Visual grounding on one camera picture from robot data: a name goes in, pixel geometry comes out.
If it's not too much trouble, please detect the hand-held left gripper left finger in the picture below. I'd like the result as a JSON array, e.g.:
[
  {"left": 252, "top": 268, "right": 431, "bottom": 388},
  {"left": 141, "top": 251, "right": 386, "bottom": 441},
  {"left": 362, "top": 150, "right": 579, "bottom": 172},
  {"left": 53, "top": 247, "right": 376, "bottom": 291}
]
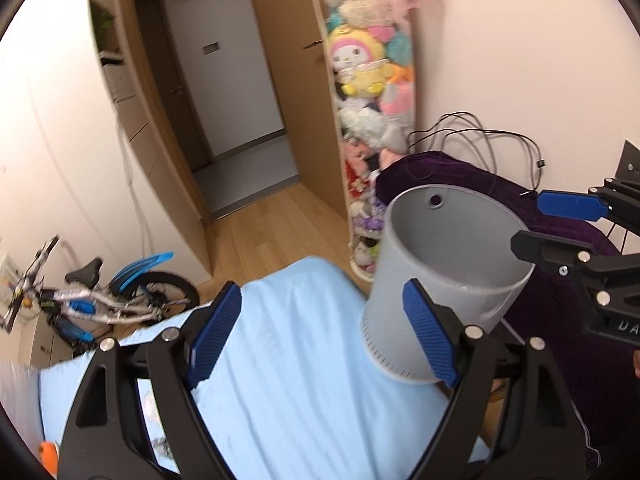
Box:
[{"left": 59, "top": 281, "right": 243, "bottom": 480}]

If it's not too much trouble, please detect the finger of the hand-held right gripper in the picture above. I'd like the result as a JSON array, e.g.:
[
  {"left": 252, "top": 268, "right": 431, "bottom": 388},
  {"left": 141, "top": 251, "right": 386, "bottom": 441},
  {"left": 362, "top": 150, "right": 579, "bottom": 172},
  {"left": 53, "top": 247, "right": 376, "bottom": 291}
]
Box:
[
  {"left": 510, "top": 230, "right": 640, "bottom": 308},
  {"left": 536, "top": 177, "right": 640, "bottom": 235}
]

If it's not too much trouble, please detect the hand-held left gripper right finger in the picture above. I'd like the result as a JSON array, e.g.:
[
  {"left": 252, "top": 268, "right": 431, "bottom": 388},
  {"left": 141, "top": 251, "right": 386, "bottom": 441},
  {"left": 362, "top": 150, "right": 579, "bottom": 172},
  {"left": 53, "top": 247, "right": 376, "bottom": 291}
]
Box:
[{"left": 402, "top": 278, "right": 587, "bottom": 480}]

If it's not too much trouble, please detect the grey round bin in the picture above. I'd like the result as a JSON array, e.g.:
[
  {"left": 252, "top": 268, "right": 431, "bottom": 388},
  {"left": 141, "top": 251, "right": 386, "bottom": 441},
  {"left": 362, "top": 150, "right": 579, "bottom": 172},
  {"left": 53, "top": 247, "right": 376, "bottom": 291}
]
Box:
[{"left": 360, "top": 185, "right": 537, "bottom": 385}]

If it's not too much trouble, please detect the light blue cloth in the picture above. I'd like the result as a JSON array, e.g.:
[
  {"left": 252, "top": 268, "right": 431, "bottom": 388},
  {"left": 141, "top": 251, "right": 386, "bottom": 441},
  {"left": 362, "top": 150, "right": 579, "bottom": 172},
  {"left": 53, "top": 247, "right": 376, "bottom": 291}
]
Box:
[{"left": 37, "top": 256, "right": 493, "bottom": 480}]

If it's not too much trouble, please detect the silver blue bicycle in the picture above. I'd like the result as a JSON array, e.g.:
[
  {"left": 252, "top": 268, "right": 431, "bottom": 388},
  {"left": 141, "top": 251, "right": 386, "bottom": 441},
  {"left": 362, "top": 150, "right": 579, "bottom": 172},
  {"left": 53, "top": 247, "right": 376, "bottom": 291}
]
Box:
[{"left": 0, "top": 234, "right": 201, "bottom": 356}]

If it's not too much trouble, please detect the dark purple cloth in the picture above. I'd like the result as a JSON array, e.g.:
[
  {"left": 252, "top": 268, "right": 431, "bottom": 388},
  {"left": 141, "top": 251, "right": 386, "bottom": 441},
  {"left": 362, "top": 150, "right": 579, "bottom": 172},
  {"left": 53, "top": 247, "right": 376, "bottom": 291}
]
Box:
[{"left": 375, "top": 151, "right": 640, "bottom": 461}]

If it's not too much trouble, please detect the beige nightstand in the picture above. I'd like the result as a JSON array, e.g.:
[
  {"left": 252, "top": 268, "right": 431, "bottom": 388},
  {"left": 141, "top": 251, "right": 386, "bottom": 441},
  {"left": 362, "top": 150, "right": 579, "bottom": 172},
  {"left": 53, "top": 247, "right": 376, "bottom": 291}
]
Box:
[{"left": 29, "top": 317, "right": 76, "bottom": 368}]

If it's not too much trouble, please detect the plastic-wrapped grey pillow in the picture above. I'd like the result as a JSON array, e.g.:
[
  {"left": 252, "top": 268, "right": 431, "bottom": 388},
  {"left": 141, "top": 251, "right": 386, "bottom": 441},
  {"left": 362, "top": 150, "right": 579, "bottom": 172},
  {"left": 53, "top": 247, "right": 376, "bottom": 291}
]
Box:
[{"left": 0, "top": 360, "right": 43, "bottom": 441}]

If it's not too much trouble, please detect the orange green plush turtle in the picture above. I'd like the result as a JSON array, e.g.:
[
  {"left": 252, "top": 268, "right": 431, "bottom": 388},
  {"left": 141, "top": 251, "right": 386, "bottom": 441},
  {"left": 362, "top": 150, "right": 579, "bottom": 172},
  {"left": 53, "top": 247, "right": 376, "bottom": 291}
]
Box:
[{"left": 39, "top": 441, "right": 61, "bottom": 476}]

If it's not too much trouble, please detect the light wooden door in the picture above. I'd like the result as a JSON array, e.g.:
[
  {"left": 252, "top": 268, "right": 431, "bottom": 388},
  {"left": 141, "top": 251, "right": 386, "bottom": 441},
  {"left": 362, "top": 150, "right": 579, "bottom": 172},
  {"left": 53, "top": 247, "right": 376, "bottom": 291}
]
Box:
[{"left": 245, "top": 0, "right": 351, "bottom": 221}]

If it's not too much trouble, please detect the pile of plush toys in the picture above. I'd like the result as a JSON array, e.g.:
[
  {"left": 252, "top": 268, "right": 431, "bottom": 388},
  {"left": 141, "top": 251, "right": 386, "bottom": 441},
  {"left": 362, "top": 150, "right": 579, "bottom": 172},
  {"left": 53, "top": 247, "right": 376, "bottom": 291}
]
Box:
[{"left": 320, "top": 0, "right": 448, "bottom": 281}]

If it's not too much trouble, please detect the dark wooden hallway door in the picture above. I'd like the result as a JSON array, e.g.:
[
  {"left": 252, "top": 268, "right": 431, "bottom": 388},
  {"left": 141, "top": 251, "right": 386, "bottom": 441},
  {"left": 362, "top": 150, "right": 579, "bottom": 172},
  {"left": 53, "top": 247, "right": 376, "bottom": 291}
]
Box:
[{"left": 134, "top": 0, "right": 213, "bottom": 171}]

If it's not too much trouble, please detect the green plant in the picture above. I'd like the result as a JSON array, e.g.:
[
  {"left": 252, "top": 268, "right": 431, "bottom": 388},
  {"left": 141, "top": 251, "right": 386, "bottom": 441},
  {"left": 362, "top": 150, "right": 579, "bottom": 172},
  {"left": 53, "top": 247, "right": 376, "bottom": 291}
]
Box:
[{"left": 92, "top": 2, "right": 118, "bottom": 46}]

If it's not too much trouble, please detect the black cable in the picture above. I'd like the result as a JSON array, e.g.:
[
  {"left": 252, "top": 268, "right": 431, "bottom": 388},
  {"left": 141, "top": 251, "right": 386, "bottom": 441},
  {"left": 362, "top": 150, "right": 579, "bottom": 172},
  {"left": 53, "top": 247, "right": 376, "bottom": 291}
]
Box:
[{"left": 407, "top": 112, "right": 546, "bottom": 196}]

